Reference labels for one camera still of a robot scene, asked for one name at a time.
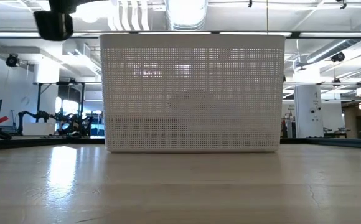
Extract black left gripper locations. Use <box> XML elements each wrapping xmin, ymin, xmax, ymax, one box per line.
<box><xmin>33</xmin><ymin>10</ymin><xmax>74</xmax><ymax>42</ymax></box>

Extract white column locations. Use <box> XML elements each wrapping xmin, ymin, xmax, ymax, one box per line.
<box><xmin>294</xmin><ymin>85</ymin><xmax>324</xmax><ymax>139</ymax></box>

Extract black background robot arms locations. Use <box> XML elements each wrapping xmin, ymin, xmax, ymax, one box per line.
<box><xmin>17</xmin><ymin>110</ymin><xmax>94</xmax><ymax>138</ymax></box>

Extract black table border strip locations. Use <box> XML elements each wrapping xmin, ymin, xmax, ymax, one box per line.
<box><xmin>0</xmin><ymin>136</ymin><xmax>361</xmax><ymax>152</ymax></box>

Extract silver ceiling duct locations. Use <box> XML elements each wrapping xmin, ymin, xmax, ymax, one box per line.
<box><xmin>164</xmin><ymin>0</ymin><xmax>209</xmax><ymax>31</ymax></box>

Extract black background frame bar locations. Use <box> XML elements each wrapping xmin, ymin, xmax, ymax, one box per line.
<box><xmin>283</xmin><ymin>82</ymin><xmax>361</xmax><ymax>86</ymax></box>

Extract white background box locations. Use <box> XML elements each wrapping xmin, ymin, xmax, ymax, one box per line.
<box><xmin>22</xmin><ymin>122</ymin><xmax>56</xmax><ymax>136</ymax></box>

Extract white perforated plastic basket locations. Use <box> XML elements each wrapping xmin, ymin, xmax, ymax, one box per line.
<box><xmin>99</xmin><ymin>33</ymin><xmax>286</xmax><ymax>153</ymax></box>

